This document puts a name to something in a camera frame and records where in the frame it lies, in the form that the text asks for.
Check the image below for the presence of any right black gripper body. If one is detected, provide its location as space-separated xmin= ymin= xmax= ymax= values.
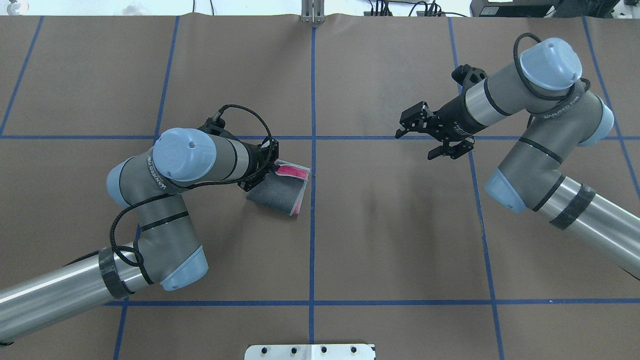
xmin=432 ymin=95 xmax=476 ymax=141

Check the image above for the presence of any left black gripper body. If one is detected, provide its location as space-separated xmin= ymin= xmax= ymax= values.
xmin=245 ymin=143 xmax=272 ymax=178

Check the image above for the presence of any pink and grey microfibre towel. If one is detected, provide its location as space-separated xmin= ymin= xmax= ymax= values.
xmin=246 ymin=159 xmax=311 ymax=216

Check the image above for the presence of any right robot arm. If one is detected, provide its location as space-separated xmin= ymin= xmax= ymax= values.
xmin=395 ymin=33 xmax=640 ymax=278

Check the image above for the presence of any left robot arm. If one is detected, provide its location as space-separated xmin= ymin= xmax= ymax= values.
xmin=0 ymin=128 xmax=278 ymax=347

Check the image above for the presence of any black box with label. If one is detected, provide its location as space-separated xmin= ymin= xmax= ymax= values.
xmin=469 ymin=0 xmax=556 ymax=18

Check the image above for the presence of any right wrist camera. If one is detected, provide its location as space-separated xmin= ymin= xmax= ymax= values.
xmin=451 ymin=64 xmax=489 ymax=92

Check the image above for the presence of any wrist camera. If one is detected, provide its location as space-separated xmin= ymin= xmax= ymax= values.
xmin=451 ymin=64 xmax=489 ymax=92
xmin=198 ymin=112 xmax=238 ymax=141

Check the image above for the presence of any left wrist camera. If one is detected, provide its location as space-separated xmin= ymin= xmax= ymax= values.
xmin=198 ymin=112 xmax=238 ymax=141

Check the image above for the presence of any aluminium frame post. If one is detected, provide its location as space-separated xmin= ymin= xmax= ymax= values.
xmin=301 ymin=0 xmax=326 ymax=25

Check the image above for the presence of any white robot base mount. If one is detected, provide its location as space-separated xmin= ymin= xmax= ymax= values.
xmin=244 ymin=343 xmax=377 ymax=360

